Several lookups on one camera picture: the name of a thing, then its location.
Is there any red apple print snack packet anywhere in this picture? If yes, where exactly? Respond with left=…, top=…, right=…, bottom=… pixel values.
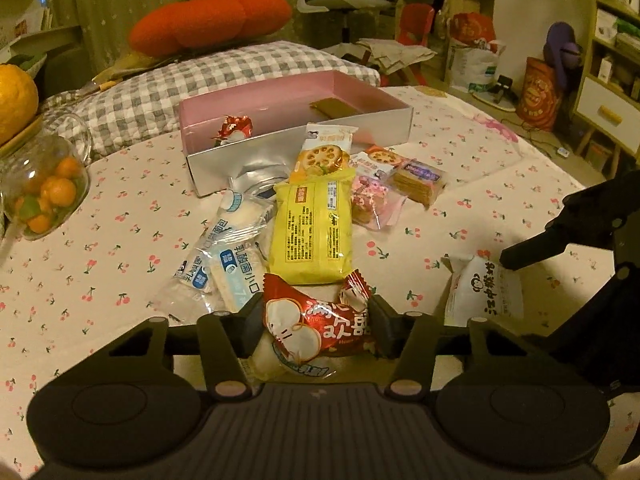
left=261, top=269, right=370, bottom=363

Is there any orange cookie packet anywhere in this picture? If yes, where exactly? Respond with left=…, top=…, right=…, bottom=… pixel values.
left=289, top=124, right=357, bottom=183

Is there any pink cake packet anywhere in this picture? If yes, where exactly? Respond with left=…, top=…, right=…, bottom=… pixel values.
left=350, top=174, right=407, bottom=231

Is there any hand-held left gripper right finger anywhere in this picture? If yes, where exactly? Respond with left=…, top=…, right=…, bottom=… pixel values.
left=369, top=296, right=547, bottom=402

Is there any clear plastic packet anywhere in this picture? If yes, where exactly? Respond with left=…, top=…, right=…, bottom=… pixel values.
left=227, top=172, right=281, bottom=203

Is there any pink and silver box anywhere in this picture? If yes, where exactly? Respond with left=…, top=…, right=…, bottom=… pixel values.
left=179, top=71, right=414, bottom=198

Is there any white and red bag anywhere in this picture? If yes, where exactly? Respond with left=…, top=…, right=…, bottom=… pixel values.
left=446, top=11, right=502, bottom=94

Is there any purple plush toy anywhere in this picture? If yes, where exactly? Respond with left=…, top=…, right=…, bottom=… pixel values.
left=544, top=21, right=584, bottom=87

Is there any white snack packet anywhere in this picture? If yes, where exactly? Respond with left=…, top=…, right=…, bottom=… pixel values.
left=441, top=251, right=525, bottom=328

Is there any wooden shelf cabinet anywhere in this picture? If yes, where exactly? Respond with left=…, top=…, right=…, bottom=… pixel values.
left=574, top=0, right=640, bottom=177

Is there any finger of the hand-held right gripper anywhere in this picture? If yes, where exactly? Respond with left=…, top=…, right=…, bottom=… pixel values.
left=520, top=255, right=640, bottom=402
left=500, top=170, right=640, bottom=272

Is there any cherry print tablecloth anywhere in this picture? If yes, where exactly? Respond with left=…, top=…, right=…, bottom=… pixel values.
left=0, top=82, right=640, bottom=480

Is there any red pumpkin cushion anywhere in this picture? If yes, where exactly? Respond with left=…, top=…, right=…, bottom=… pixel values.
left=128, top=0, right=293, bottom=56

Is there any flat gold packet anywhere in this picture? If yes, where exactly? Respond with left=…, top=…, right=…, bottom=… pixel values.
left=309, top=97, right=359, bottom=122

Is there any pile of kumquats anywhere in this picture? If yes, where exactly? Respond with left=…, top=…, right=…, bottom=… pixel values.
left=14, top=156, right=84, bottom=234

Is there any red and white cookie packet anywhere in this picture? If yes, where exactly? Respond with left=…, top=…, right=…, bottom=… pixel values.
left=349, top=146, right=402, bottom=177

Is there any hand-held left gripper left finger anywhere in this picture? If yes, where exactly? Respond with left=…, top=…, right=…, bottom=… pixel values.
left=102, top=294, right=267, bottom=402

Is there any yellow snack packet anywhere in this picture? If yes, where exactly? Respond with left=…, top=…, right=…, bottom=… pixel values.
left=267, top=170, right=355, bottom=286

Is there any folded beige cloth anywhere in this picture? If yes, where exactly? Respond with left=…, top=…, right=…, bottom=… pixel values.
left=356, top=36, right=440, bottom=75

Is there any round floor scale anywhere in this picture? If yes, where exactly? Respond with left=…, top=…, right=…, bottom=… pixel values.
left=471, top=75, right=519, bottom=112

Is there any grey checked pillow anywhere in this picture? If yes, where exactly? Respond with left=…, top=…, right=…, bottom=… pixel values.
left=40, top=40, right=382, bottom=158

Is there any clear cracker stack packet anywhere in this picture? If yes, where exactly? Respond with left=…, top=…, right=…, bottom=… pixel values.
left=389, top=159, right=449, bottom=207

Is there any small red candy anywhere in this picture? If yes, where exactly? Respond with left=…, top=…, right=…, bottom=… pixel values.
left=209, top=114, right=254, bottom=147

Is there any large yellow citrus fruit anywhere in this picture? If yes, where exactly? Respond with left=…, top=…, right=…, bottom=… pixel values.
left=0, top=63, right=40, bottom=147

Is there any red plastic chair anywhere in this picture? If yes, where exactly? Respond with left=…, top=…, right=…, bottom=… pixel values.
left=380, top=2, right=437, bottom=88

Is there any wooden fruit tray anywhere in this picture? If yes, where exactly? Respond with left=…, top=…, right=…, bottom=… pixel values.
left=0, top=114, right=47, bottom=159

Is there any red printed bag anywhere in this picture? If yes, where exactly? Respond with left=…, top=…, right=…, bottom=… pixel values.
left=514, top=56, right=562, bottom=132

